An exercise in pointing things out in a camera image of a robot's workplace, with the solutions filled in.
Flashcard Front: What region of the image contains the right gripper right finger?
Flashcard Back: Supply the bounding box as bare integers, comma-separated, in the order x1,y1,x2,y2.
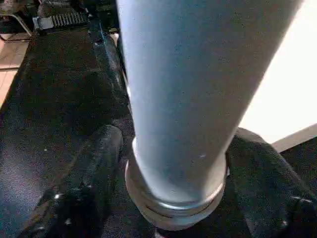
224,127,317,238

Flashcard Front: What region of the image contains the white plastic table top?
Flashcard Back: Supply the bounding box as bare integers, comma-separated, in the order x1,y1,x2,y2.
232,0,317,153

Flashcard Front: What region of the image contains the black work mat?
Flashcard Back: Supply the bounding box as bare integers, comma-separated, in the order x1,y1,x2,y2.
0,0,317,238

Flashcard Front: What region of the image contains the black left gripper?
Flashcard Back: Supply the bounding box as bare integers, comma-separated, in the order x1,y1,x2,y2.
32,0,126,82

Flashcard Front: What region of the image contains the black metal table leg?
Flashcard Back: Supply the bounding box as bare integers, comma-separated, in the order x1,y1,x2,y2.
0,12,33,42

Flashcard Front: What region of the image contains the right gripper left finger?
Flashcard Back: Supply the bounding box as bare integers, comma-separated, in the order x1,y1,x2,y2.
23,124,124,238

